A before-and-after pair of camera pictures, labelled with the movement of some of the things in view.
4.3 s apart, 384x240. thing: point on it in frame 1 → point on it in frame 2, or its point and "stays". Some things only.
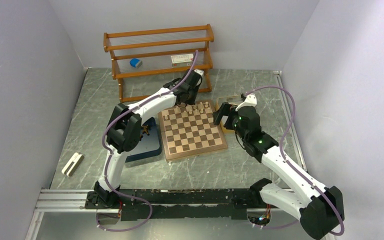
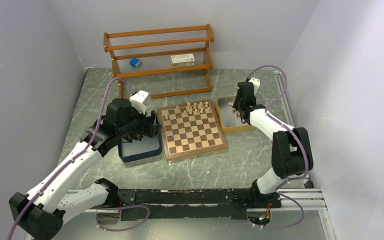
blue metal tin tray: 149,145 stays
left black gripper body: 193,97 → 136,123
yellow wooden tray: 234,100 stays
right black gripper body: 232,121 → 236,103
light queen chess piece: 189,107 stays
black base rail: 221,203 stays
